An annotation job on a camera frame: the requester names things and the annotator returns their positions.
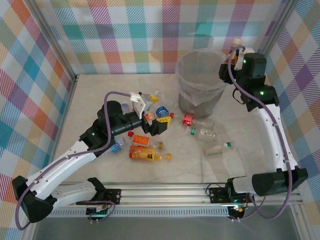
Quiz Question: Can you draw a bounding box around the round blue label bottle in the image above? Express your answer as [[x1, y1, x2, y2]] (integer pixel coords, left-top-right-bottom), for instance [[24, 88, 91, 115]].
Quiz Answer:
[[155, 105, 170, 118]]

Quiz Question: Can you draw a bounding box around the orange label clear bottle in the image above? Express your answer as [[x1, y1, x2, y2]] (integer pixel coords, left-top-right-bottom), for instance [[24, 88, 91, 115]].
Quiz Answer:
[[131, 134, 165, 151]]

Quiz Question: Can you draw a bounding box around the red label clear bottle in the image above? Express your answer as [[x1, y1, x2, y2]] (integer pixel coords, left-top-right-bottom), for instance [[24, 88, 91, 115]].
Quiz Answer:
[[182, 112, 216, 129]]

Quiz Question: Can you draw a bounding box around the blue cap blue label bottle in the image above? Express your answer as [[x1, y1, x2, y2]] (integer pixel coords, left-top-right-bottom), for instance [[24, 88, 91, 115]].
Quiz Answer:
[[103, 135, 127, 155]]

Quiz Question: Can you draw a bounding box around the beige cap orange label bottle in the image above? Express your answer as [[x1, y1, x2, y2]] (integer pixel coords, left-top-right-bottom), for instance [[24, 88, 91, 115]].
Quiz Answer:
[[228, 37, 245, 66]]

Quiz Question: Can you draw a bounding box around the large orange yellow label bottle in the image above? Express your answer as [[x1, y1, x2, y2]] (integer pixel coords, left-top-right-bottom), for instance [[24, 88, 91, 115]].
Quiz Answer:
[[128, 145, 173, 163]]

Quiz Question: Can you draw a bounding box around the green and white label bottle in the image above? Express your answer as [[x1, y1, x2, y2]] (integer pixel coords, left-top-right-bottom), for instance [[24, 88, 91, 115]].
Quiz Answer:
[[184, 125, 219, 141]]

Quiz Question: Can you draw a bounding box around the silver wire mesh bin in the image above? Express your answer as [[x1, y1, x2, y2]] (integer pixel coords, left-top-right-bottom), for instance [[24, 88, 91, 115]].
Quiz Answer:
[[176, 49, 229, 120]]

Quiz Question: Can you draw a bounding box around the small green label clear bottle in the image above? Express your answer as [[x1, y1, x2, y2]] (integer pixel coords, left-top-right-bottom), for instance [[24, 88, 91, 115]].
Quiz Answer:
[[202, 140, 236, 158]]

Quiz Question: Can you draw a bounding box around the clear plastic bin liner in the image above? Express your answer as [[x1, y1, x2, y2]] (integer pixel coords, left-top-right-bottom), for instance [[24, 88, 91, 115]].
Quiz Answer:
[[176, 49, 229, 106]]

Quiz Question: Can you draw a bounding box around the plaid cloth backdrop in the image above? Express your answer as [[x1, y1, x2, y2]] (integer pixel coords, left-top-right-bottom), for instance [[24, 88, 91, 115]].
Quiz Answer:
[[0, 0, 320, 240]]

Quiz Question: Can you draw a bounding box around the small circuit board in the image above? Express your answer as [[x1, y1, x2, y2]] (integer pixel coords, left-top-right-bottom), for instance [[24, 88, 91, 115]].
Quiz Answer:
[[227, 204, 247, 216], [85, 203, 112, 219]]

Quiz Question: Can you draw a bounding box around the grey metal sheet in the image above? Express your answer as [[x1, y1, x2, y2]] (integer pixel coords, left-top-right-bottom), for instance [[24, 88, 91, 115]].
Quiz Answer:
[[32, 217, 301, 240]]

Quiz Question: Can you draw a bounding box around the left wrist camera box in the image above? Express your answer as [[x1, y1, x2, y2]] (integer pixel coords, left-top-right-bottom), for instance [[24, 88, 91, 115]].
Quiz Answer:
[[129, 91, 154, 120]]

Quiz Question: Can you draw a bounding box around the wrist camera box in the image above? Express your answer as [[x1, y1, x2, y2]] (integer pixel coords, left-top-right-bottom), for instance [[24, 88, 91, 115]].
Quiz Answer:
[[129, 91, 154, 120], [234, 46, 255, 71]]

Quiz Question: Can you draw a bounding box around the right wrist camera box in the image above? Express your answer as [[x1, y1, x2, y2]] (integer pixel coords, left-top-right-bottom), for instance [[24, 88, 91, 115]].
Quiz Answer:
[[234, 46, 255, 71]]

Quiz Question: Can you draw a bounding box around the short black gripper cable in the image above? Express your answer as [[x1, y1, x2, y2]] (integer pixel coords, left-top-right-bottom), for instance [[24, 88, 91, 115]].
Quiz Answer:
[[231, 87, 248, 106]]

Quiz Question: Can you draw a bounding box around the aluminium frame post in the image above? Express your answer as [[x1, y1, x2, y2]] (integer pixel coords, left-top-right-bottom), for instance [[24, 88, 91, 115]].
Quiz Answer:
[[26, 0, 80, 85], [254, 0, 300, 76]]

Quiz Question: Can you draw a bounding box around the aluminium side rail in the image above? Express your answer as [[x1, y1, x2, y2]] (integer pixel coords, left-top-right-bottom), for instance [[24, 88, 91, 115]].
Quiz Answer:
[[49, 73, 80, 161]]

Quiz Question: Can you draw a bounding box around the long aluminium base rail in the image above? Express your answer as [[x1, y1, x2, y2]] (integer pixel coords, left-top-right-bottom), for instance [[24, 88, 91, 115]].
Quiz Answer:
[[53, 181, 305, 210]]

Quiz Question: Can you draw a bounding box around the slotted grey cable duct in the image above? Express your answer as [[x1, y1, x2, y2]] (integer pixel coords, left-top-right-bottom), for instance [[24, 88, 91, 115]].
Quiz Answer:
[[47, 208, 232, 219]]

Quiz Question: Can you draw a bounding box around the aluminium corner post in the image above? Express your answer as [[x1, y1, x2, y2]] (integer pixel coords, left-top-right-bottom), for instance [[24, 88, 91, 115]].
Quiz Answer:
[[21, 221, 38, 240], [291, 203, 310, 240]]

